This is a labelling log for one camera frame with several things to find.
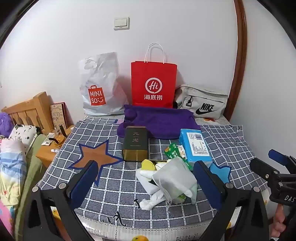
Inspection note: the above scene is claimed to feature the purple plush toy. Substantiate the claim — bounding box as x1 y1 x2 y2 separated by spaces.
0 112 15 138

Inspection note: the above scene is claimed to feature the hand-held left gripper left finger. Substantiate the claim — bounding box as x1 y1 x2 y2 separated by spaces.
23 160 100 241

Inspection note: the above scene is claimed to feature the white wall light switch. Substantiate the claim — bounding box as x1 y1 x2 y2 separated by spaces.
113 17 130 30

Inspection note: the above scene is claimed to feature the white orange snack packet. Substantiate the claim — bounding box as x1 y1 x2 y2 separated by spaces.
177 145 187 160

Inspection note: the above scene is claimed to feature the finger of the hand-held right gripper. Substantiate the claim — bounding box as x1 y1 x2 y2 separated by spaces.
268 149 296 172
250 158 281 186

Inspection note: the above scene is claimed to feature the white polka dot pillow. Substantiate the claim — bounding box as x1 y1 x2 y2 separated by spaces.
8 125 38 151

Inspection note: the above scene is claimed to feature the red paper bag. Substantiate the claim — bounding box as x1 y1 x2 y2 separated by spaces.
131 43 178 109

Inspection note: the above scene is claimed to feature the wooden headboard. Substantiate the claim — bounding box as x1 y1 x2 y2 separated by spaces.
1 91 55 135

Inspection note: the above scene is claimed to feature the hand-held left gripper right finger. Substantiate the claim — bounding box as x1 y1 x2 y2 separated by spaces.
193 160 271 241

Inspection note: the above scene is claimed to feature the green snack packet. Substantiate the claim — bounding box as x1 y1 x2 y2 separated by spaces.
164 143 193 171

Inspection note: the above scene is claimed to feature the grey checked star tablecloth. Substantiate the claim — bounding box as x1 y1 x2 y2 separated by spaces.
35 116 269 223

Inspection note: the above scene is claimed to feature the grey waist bag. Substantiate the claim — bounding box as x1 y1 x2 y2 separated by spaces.
174 85 228 120

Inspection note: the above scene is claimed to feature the dark green tea tin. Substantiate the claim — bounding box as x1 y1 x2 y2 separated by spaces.
122 126 149 162

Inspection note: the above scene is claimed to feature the blue tissue pack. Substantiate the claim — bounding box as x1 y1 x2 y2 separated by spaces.
179 128 213 164

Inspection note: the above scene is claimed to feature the white plastic shopping bag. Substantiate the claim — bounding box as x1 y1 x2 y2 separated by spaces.
79 52 129 116

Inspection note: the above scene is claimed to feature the wooden nightstand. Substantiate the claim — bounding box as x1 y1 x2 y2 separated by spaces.
35 125 75 168

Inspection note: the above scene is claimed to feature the green blanket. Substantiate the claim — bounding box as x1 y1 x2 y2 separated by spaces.
14 134 49 241

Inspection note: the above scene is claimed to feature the person's right hand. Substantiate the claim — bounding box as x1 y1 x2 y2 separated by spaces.
270 204 296 239

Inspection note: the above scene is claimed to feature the patterned book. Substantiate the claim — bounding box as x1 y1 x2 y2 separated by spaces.
50 102 68 130

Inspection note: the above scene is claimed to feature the brown wooden door frame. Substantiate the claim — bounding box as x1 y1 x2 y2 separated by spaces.
223 0 248 122

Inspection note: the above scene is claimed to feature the purple towel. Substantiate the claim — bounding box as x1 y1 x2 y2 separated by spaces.
117 104 201 140

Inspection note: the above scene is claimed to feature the colourful printed quilt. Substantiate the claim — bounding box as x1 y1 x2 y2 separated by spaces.
0 137 27 241

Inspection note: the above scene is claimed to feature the yellow black pouch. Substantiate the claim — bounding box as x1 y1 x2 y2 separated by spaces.
142 159 169 173

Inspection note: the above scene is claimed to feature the translucent mesh drawstring bag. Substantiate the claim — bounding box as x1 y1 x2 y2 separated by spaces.
151 158 198 205

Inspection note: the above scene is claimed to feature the fruit print table cover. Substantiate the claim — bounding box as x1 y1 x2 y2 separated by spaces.
52 115 271 241

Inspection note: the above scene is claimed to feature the brown round dish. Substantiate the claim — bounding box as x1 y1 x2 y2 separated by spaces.
52 134 66 149

